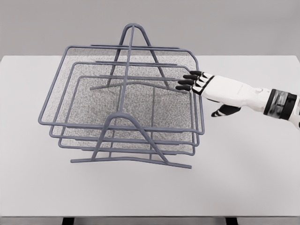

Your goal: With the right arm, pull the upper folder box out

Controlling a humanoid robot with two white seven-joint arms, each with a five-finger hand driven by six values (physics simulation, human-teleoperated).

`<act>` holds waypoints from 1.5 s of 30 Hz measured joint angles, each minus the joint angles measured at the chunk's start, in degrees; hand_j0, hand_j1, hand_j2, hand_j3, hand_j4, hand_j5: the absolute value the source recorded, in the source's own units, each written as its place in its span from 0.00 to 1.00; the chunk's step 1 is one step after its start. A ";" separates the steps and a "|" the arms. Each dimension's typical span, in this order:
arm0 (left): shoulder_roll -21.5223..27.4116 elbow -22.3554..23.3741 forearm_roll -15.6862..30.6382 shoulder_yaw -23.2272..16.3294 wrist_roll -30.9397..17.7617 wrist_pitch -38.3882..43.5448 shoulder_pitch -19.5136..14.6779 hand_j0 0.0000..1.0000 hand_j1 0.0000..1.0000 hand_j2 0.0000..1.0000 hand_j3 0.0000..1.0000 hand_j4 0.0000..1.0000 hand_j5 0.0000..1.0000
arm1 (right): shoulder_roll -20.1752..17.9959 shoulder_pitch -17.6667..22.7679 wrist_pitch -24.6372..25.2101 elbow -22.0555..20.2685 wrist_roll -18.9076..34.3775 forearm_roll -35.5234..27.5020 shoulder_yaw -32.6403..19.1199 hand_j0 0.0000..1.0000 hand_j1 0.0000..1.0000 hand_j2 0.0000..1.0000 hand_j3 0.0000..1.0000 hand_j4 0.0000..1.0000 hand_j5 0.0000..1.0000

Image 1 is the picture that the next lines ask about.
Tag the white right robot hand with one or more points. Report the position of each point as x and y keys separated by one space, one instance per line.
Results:
x=225 y=91

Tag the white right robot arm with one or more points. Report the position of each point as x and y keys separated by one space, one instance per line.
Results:
x=276 y=102

